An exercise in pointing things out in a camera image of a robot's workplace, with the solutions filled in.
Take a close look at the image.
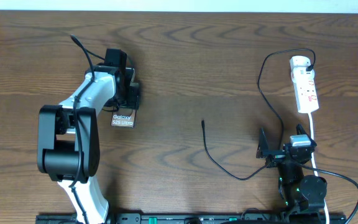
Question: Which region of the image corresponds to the white charger adapter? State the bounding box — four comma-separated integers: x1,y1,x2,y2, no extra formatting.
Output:
290,55,311,70

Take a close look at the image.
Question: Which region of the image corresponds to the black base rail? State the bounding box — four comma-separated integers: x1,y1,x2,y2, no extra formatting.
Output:
35,210,346,224

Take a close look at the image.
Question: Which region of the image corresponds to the white power strip cord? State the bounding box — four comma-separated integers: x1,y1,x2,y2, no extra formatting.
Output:
307,112,331,224

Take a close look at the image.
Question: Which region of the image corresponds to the black charger cable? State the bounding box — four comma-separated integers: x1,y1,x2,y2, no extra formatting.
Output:
201,48,317,182

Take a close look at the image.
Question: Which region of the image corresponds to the white power strip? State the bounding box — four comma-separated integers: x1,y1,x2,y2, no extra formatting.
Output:
291,67,319,114

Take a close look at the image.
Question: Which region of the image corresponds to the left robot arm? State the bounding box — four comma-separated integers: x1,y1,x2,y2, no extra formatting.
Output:
37,63,140,223

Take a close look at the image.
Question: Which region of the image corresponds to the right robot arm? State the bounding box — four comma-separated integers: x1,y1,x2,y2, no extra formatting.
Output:
256,124,327,223

